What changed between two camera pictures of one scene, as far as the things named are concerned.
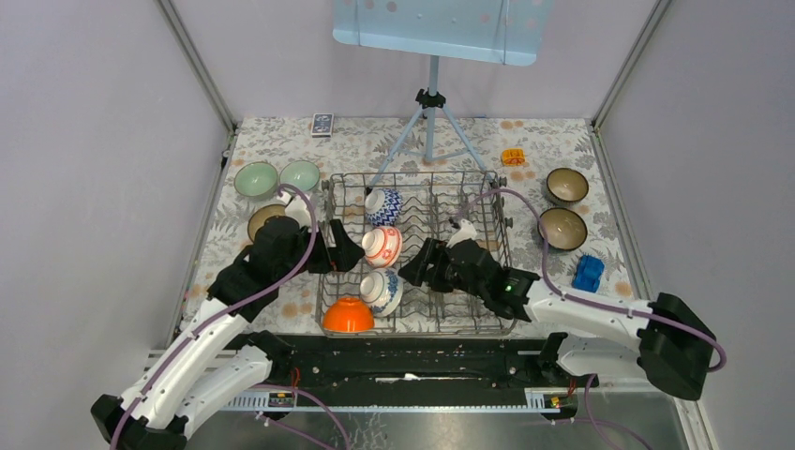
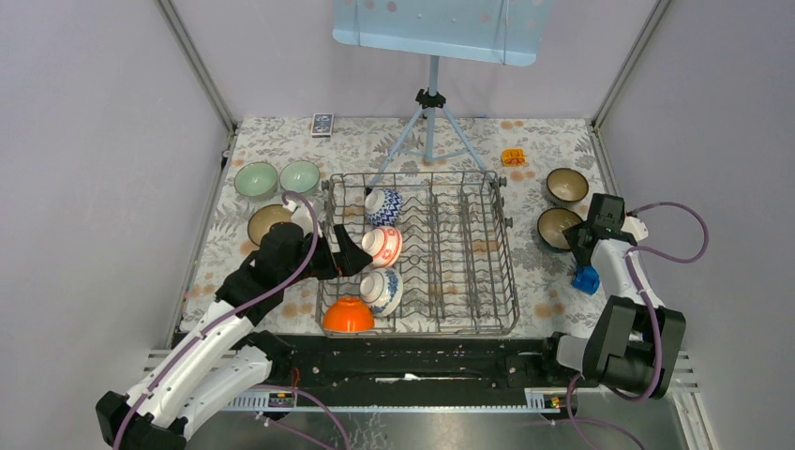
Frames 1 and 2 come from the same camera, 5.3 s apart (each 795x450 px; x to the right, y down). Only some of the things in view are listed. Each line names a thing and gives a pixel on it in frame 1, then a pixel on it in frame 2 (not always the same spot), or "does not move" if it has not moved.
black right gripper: x=433 y=251 → x=573 y=235
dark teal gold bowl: x=564 y=229 does not move
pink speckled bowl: x=259 y=217 does not move
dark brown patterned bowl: x=566 y=186 does not move
